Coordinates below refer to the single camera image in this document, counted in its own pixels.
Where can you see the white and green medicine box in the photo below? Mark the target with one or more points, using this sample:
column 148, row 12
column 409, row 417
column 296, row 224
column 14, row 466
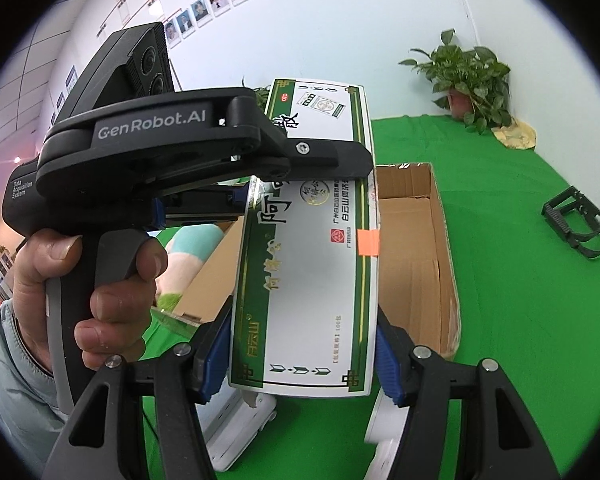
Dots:
column 305, row 280

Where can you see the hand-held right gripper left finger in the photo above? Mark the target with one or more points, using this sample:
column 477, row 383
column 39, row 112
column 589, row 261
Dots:
column 215, row 355

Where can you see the person's left forearm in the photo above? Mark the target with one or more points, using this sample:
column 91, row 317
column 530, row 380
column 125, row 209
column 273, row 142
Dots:
column 15, row 380

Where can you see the bushy potted plant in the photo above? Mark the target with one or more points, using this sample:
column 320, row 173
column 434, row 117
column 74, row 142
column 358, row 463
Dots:
column 260, row 94

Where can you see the potted plant in red pot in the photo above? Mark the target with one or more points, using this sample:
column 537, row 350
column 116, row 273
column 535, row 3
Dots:
column 472, row 77

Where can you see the pastel plush toy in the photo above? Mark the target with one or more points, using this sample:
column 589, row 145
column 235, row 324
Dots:
column 195, row 255

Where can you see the row of portrait photos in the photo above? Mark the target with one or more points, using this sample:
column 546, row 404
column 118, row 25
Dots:
column 220, row 0

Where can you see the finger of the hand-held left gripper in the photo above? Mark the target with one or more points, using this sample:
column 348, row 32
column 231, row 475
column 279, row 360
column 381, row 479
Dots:
column 200, row 205
column 325, row 157

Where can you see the white plastic board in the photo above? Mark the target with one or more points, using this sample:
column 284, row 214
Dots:
column 235, row 430

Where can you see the white hair dryer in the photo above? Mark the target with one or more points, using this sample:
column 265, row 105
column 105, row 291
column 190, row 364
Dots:
column 385, row 440

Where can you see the person's left hand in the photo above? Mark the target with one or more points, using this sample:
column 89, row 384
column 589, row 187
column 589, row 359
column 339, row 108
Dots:
column 125, row 300

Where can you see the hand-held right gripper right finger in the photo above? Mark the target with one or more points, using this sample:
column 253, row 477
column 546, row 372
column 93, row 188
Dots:
column 387, row 360

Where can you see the brown cardboard box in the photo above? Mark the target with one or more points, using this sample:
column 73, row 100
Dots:
column 410, row 240

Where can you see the black plastic holder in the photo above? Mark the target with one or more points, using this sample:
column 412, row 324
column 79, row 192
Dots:
column 577, row 222

